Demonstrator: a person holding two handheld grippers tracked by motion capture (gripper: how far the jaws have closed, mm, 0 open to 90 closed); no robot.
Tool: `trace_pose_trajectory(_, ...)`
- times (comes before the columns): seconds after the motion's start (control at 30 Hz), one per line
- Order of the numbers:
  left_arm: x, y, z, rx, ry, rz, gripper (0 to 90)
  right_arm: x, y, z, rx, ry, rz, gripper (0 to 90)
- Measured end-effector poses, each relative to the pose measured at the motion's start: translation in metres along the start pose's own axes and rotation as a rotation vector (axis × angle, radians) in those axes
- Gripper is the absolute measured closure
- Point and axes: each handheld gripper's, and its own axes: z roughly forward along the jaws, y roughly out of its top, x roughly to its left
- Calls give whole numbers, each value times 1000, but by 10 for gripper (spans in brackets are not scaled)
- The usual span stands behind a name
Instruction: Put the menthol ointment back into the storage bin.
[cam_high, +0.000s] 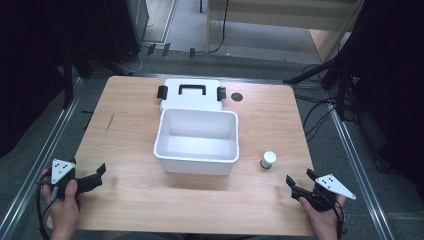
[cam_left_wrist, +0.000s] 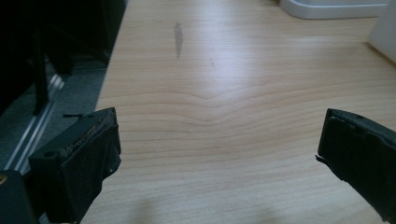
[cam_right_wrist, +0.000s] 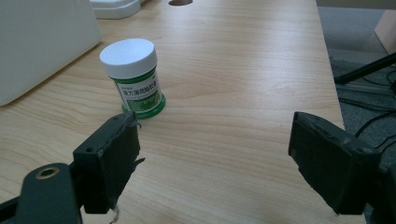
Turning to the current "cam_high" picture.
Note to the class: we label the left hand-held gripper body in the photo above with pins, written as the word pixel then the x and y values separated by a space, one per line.
pixel 60 170

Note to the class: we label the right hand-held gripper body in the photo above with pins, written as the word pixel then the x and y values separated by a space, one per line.
pixel 321 198

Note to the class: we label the person's right hand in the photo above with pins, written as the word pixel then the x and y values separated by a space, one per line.
pixel 325 220

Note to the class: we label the person's left hand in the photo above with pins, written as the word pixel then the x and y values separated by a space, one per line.
pixel 65 208

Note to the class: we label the small white-capped bottle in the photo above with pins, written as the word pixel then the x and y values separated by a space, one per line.
pixel 268 159

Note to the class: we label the black metal stand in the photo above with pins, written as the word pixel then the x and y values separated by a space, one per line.
pixel 333 73
pixel 68 80

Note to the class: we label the white plastic storage box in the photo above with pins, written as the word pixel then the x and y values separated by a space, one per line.
pixel 196 156

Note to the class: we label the black lid latch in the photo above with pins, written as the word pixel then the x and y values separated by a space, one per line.
pixel 162 92
pixel 221 93

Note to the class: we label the round dark table grommet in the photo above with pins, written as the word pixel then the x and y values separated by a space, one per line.
pixel 237 97

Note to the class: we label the dark curtain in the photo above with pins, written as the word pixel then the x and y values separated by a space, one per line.
pixel 30 66
pixel 393 83

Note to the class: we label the white storage box lid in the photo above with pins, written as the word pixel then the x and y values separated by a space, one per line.
pixel 191 101

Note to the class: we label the black cabinet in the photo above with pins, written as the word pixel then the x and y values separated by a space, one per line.
pixel 125 30

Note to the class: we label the light wooden desk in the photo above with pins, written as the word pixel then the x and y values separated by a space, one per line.
pixel 266 15

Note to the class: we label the aluminium frame rail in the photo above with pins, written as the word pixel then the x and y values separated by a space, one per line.
pixel 36 166
pixel 360 173

